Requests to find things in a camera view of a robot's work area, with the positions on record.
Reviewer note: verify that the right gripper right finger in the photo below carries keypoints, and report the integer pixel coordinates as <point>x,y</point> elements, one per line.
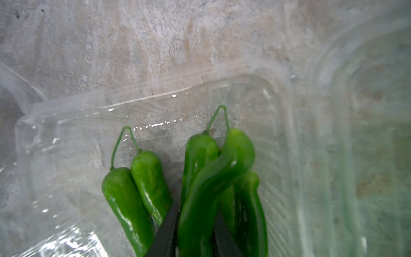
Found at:
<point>223,242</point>

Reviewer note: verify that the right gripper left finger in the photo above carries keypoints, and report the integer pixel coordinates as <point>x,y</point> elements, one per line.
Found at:
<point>165,241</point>

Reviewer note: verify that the clear pepper container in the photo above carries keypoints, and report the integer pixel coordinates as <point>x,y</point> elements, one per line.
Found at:
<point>333,156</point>

